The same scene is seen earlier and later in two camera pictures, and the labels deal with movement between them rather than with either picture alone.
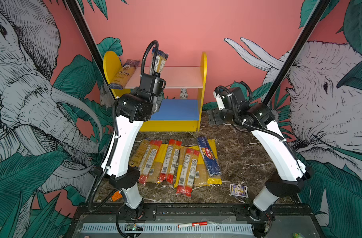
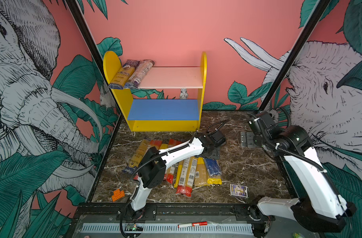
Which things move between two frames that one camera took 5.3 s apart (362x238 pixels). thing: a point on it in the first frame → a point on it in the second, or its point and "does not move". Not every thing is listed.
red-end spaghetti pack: [188, 173] does not move
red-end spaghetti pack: [170, 161] does not move
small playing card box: [239, 190] does not move
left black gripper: [158, 102] → [216, 153]
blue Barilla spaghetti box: [211, 165] does not move
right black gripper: [216, 113] → [248, 136]
